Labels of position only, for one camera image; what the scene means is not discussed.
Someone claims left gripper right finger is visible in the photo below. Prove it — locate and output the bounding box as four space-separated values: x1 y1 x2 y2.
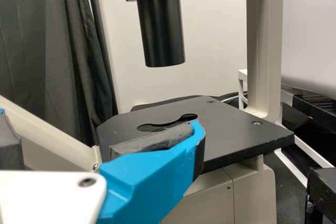
96 119 207 224

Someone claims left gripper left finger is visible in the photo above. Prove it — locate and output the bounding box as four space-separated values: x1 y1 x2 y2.
0 108 22 170

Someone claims black platform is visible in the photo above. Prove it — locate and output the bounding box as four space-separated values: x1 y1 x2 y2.
291 94 336 132

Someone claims white box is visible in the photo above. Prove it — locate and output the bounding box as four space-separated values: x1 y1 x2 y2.
279 0 336 105

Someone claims cream microscope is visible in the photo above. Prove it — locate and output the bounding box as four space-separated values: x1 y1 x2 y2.
0 0 295 224

